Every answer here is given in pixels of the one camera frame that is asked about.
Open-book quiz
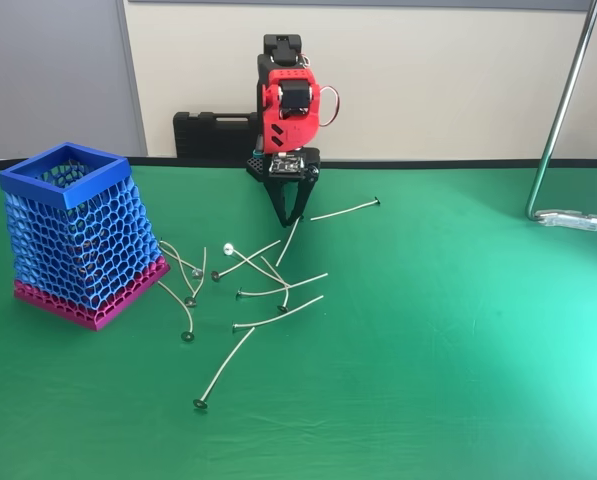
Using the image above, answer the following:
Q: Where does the white candle wick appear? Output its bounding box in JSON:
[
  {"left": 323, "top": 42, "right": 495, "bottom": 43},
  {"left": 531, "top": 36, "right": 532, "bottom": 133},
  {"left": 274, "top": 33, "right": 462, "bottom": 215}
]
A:
[
  {"left": 158, "top": 237, "right": 202, "bottom": 279},
  {"left": 192, "top": 326, "right": 257, "bottom": 410},
  {"left": 210, "top": 239, "right": 283, "bottom": 280},
  {"left": 222, "top": 242, "right": 293, "bottom": 289},
  {"left": 156, "top": 279, "right": 197, "bottom": 343},
  {"left": 260, "top": 256, "right": 292, "bottom": 314},
  {"left": 235, "top": 272, "right": 330, "bottom": 300},
  {"left": 231, "top": 294, "right": 326, "bottom": 331},
  {"left": 159, "top": 241, "right": 199, "bottom": 300},
  {"left": 183, "top": 245, "right": 209, "bottom": 307},
  {"left": 309, "top": 196, "right": 382, "bottom": 222},
  {"left": 275, "top": 214, "right": 304, "bottom": 268}
]

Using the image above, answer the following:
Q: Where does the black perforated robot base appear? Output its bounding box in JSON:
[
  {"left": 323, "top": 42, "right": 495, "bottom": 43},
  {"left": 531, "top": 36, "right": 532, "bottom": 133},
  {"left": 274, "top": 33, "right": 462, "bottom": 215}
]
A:
[{"left": 246, "top": 154, "right": 272, "bottom": 181}]

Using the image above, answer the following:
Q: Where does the blue and magenta mesh basket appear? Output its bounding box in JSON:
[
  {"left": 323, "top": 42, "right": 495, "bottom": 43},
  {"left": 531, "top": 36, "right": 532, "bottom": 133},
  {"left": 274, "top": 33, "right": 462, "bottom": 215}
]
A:
[{"left": 0, "top": 142, "right": 172, "bottom": 333}]

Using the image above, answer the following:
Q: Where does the black plastic tool case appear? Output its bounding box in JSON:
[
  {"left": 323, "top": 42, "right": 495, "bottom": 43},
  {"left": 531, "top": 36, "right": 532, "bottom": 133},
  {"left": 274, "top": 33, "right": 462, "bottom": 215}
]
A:
[{"left": 172, "top": 110, "right": 260, "bottom": 160}]

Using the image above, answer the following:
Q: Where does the green table cloth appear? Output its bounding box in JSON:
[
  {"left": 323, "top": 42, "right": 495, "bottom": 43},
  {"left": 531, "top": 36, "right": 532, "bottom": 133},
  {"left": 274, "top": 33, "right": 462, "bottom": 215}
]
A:
[{"left": 0, "top": 158, "right": 597, "bottom": 480}]

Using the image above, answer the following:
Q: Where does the chrome stand pole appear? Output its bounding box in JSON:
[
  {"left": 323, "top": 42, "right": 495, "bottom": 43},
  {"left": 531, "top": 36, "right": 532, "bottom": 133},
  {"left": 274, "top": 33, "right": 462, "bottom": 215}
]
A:
[{"left": 524, "top": 0, "right": 597, "bottom": 226}]

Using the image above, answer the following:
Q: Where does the clear clamp on stand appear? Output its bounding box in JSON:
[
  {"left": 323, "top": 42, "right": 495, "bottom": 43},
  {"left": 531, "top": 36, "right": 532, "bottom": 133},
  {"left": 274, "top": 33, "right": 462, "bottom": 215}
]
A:
[{"left": 536, "top": 208, "right": 597, "bottom": 233}]

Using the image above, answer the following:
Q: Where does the red white wrist cable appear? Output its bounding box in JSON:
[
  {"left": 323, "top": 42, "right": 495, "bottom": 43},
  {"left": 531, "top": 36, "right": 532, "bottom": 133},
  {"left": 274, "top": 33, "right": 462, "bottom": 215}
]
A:
[{"left": 319, "top": 85, "right": 342, "bottom": 127}]

